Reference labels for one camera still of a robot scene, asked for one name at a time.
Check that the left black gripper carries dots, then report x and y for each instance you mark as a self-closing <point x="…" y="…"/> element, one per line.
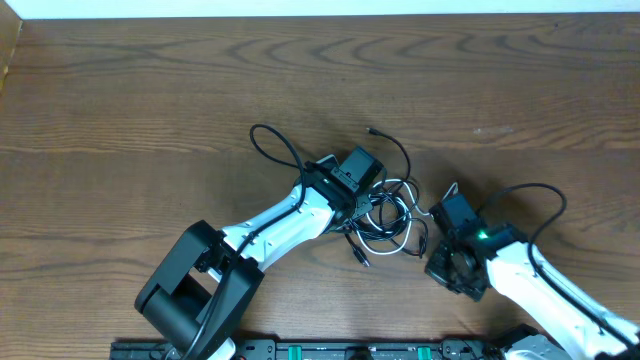
<point x="369" y="204"/>

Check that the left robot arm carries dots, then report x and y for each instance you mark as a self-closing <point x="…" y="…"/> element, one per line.
<point x="198" y="294"/>

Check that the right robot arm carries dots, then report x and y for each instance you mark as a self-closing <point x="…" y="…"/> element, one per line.
<point x="516" y="269"/>

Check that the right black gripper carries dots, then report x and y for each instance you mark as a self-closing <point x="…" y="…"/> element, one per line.
<point x="434" y="268"/>

